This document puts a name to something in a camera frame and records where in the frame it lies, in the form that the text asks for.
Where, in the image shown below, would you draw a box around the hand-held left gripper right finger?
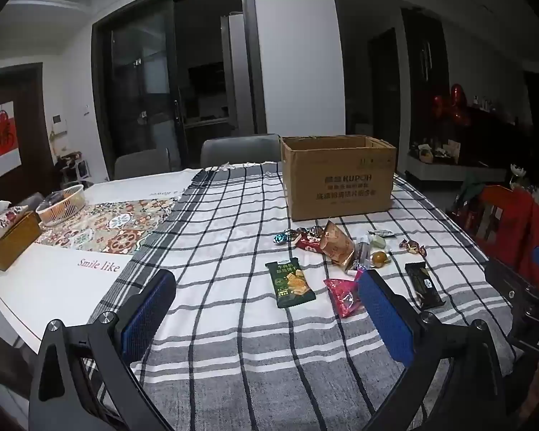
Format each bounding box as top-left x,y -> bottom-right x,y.
357,269 -> 506,431

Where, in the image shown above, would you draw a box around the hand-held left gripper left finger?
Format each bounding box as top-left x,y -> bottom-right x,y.
28,269 -> 177,431

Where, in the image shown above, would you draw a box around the purple gold foil candy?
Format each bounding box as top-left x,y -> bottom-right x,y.
399,239 -> 427,256

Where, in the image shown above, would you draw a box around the brown cardboard box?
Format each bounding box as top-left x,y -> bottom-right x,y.
280,135 -> 397,222

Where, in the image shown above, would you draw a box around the pink snack packet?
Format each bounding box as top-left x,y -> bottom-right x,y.
323,277 -> 368,319

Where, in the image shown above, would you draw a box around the black snack bar packet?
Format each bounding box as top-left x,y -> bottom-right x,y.
405,261 -> 445,310

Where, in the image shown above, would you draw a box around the red chair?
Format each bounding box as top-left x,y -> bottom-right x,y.
453,184 -> 539,279

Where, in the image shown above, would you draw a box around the clear snack packet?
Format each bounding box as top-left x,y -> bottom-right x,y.
346,238 -> 373,274

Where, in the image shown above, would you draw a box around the tan snack packet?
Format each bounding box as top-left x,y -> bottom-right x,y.
320,220 -> 356,271

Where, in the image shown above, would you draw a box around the patterned table runner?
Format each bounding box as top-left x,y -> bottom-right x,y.
36,198 -> 183,254

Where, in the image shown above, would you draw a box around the green cracker packet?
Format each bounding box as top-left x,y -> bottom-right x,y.
266,258 -> 316,310

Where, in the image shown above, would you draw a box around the white printed table mat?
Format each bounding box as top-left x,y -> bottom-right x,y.
0,168 -> 198,355

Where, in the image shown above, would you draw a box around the dark green cloth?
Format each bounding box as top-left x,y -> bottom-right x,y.
458,174 -> 487,204

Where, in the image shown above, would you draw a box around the red snack packet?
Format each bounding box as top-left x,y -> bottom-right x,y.
295,230 -> 328,253

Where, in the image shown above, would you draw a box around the checked grey white tablecloth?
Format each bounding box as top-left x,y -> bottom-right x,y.
87,162 -> 526,431

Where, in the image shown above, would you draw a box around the white sideboard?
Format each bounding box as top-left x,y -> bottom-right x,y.
406,144 -> 508,185

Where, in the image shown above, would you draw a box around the white plastic basket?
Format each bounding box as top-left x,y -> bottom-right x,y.
36,184 -> 86,227

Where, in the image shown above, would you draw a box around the grey chair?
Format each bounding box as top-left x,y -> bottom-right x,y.
201,135 -> 281,169
114,148 -> 170,180

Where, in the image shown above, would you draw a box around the wooden tissue box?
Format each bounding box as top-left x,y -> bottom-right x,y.
0,204 -> 42,271

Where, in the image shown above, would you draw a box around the shoe rack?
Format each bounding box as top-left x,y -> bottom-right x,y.
56,150 -> 93,189

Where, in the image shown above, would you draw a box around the red balloons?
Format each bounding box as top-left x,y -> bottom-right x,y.
431,83 -> 472,129

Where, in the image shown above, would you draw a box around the dark wooden door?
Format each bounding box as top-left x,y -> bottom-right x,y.
0,63 -> 57,207

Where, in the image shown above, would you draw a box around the red door poster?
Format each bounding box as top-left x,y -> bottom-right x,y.
0,101 -> 22,178

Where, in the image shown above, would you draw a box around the sliding glass door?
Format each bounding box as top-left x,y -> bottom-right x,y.
92,0 -> 268,180

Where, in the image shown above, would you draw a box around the silver refrigerator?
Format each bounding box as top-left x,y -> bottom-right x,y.
220,13 -> 252,135

